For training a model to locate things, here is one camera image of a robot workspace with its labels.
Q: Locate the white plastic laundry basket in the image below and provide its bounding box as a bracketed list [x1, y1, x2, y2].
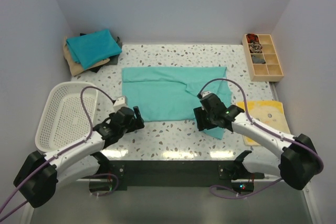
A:
[35, 81, 93, 152]

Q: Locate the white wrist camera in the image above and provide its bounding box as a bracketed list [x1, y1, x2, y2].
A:
[197, 91, 214, 101]
[113, 96, 128, 113]

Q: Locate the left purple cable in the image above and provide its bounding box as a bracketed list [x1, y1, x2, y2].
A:
[0, 86, 121, 217]

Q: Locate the mint green t shirt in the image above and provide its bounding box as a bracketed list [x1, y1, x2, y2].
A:
[121, 66, 233, 140]

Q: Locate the grey patterned rolled cloth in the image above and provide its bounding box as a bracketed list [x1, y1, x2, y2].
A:
[249, 43, 263, 54]

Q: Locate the wooden compartment box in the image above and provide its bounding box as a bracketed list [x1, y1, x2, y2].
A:
[242, 34, 284, 82]

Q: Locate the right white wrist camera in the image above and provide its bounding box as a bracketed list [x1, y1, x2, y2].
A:
[197, 91, 214, 101]

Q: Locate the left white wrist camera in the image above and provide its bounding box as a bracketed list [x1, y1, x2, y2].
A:
[113, 96, 128, 113]

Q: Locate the folded teal t shirt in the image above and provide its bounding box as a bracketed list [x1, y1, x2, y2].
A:
[66, 29, 122, 70]

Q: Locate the yellow chick towel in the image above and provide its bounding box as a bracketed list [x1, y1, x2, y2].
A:
[233, 101, 292, 154]

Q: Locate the dark grey rolled cloth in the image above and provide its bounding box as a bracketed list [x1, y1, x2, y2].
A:
[251, 55, 266, 64]

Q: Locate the red black patterned cloth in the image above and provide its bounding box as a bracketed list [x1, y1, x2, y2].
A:
[246, 34, 260, 44]

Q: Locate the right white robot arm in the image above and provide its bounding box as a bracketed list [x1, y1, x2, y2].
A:
[194, 92, 324, 190]

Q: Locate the folded dark grey t shirt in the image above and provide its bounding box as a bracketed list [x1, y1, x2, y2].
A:
[89, 36, 123, 73]

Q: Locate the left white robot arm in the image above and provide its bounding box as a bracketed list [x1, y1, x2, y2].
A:
[14, 106, 144, 208]

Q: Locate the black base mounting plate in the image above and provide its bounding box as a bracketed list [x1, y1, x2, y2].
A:
[78, 159, 265, 196]

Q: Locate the folded tan t shirt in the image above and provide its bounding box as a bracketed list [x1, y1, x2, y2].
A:
[62, 36, 110, 77]

